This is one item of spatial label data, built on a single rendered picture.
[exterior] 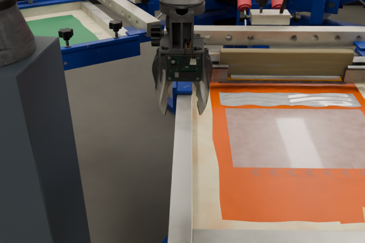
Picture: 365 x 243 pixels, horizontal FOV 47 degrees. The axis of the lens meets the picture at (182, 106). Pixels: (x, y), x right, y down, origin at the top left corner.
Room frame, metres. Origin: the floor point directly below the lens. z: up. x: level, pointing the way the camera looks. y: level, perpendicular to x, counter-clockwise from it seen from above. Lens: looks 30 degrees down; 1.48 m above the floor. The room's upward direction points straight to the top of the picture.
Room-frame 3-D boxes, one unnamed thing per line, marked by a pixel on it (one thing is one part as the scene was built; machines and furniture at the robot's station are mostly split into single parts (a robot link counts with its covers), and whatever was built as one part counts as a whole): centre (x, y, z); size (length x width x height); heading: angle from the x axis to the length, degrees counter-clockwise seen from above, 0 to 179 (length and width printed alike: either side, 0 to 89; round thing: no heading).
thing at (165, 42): (0.63, 0.00, 1.24); 0.09 x 0.08 x 0.12; 179
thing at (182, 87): (1.07, 0.00, 0.97); 0.30 x 0.05 x 0.07; 179
